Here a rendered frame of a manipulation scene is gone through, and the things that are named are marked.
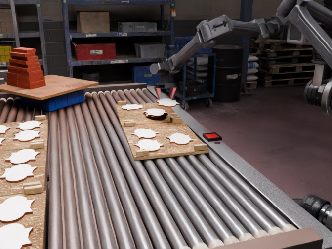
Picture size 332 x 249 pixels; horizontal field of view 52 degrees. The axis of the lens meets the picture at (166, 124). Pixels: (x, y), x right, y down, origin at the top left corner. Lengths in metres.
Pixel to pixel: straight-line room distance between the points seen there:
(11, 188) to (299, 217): 1.01
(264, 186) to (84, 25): 4.97
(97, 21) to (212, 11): 2.42
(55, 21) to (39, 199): 5.45
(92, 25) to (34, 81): 3.69
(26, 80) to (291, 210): 1.79
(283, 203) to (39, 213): 0.83
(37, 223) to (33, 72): 1.41
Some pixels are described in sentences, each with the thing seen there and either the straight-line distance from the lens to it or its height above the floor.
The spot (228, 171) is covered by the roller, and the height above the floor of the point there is 0.92.
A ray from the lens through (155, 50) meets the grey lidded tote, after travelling 6.23.
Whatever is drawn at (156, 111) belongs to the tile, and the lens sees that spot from 2.02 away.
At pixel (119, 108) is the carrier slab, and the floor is 0.94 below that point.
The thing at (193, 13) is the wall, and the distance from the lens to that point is 7.08.
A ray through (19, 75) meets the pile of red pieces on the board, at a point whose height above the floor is 1.12.
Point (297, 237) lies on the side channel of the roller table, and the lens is 1.09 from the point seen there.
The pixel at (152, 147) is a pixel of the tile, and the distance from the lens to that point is 1.58.
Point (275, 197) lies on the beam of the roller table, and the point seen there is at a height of 0.91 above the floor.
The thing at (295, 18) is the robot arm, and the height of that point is 1.53.
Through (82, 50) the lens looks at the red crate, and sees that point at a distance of 5.95.
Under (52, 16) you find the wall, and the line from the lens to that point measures 6.55.
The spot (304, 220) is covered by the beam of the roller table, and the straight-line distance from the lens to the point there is 1.23.
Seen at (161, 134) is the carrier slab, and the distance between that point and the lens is 1.76.
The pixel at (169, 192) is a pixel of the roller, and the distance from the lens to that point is 1.28.
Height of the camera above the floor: 1.58
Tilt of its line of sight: 20 degrees down
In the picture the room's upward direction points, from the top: straight up
